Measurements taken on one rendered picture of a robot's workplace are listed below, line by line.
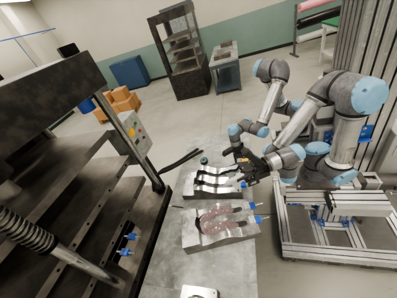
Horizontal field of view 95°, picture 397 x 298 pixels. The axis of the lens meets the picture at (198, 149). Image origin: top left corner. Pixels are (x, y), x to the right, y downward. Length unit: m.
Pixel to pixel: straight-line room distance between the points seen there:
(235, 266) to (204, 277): 0.19
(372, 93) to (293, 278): 1.66
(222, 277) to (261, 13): 7.23
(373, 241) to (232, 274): 1.27
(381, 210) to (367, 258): 0.74
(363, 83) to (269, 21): 6.87
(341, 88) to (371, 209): 0.74
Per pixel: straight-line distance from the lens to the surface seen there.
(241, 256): 1.32
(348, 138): 0.97
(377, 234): 2.20
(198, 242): 1.28
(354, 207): 1.36
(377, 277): 2.27
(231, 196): 1.47
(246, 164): 0.80
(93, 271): 1.32
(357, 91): 0.84
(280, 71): 1.25
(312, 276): 2.15
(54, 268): 1.22
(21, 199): 1.30
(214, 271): 1.32
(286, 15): 7.70
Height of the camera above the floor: 2.04
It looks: 37 degrees down
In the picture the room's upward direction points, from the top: 20 degrees counter-clockwise
